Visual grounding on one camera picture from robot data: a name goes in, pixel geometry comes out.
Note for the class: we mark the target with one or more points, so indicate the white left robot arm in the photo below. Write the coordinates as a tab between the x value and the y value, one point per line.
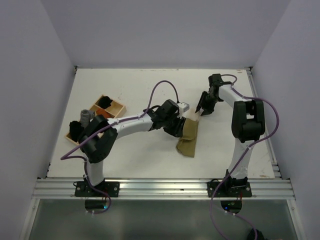
99	136

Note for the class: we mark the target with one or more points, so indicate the grey striped rolled cloth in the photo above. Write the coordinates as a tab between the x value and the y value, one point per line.
85	117

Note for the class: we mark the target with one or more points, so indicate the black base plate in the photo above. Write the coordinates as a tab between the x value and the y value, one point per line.
82	189
231	188

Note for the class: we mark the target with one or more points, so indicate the aluminium front rail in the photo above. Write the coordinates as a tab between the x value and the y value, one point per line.
163	189

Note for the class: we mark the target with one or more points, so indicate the black rolled cloth compartment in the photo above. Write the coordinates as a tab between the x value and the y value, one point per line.
75	129
105	102

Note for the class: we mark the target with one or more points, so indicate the orange rolled cloth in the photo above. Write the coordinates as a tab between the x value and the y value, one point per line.
104	113

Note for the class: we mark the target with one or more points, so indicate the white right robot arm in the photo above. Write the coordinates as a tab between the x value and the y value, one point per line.
247	126

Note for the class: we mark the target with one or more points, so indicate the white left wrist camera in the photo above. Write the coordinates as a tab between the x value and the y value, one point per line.
183	107

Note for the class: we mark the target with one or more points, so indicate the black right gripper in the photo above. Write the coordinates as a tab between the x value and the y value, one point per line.
208	109

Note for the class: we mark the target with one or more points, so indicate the black object bottom corner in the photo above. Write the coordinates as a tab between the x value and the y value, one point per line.
255	235

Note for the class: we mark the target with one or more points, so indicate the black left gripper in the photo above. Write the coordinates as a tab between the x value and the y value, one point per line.
177	131

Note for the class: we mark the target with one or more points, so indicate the black rolled cloth near compartment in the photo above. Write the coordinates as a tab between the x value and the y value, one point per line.
75	129

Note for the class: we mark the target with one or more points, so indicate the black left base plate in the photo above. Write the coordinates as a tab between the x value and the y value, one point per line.
82	189

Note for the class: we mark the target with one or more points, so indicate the black rolled cloth far compartment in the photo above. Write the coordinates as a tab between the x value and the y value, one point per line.
105	102

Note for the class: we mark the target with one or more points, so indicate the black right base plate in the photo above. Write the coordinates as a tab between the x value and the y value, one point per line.
231	188

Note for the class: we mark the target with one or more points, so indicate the olive and cream underwear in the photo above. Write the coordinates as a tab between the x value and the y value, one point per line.
186	144

